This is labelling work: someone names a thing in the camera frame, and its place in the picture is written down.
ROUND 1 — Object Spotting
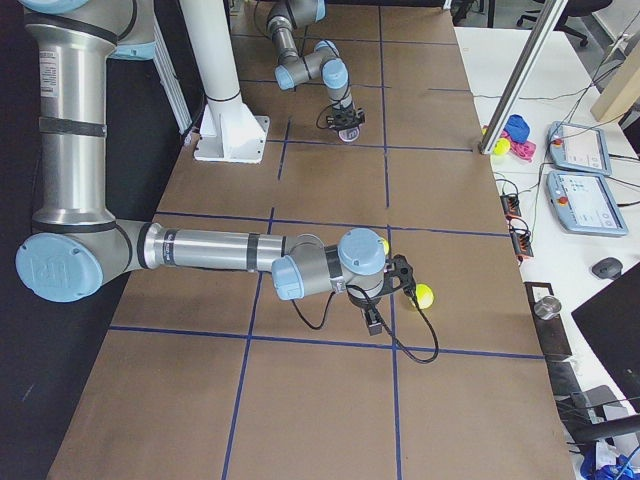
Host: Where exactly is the upper teach pendant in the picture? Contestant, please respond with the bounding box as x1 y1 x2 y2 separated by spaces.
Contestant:
547 121 612 176

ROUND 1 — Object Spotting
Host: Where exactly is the lower teach pendant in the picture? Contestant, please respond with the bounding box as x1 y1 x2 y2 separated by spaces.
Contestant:
546 170 628 237

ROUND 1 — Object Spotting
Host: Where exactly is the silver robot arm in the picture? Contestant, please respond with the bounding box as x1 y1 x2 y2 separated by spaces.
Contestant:
1 1 267 240
266 0 365 143

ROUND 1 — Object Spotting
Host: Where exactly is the orange black power strip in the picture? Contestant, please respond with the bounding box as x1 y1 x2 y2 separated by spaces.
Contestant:
500 193 534 263

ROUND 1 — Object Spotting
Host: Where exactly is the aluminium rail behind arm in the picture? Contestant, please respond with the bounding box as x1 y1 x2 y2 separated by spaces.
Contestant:
153 17 192 134

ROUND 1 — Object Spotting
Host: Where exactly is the teach pendant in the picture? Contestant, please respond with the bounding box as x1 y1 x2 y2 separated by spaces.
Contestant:
547 121 612 176
546 170 628 237

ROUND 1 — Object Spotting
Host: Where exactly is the small metal cup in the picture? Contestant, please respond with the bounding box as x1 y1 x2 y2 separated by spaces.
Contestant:
533 295 562 321

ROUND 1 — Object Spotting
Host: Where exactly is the black computer mouse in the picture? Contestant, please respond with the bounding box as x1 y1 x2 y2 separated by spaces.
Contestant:
591 257 623 280

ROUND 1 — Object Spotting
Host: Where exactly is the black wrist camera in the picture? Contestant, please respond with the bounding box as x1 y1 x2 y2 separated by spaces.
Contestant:
382 254 416 299

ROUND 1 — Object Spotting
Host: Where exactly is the white pedestal column base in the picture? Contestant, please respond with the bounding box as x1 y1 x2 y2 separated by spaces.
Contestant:
180 0 270 164

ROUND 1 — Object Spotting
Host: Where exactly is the black computer monitor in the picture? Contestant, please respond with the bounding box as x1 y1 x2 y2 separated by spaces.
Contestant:
572 267 639 406

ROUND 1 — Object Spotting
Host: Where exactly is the black camera cable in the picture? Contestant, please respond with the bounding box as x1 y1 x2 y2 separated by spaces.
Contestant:
288 282 442 363

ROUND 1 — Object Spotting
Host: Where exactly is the yellow Wilson tennis ball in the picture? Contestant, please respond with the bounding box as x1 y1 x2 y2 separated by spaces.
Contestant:
409 283 435 310

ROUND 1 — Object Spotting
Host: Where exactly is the pink toy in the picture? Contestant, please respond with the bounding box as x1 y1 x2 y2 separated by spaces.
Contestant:
501 130 537 163

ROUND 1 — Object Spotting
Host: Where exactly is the black office chair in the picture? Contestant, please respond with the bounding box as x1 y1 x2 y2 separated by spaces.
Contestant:
516 0 614 49

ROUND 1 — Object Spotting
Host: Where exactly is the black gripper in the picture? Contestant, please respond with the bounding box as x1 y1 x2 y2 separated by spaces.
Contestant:
347 285 382 335
326 106 365 131

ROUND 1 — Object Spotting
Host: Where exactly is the aluminium frame post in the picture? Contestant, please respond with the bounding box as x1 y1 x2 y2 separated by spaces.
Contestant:
478 0 568 155

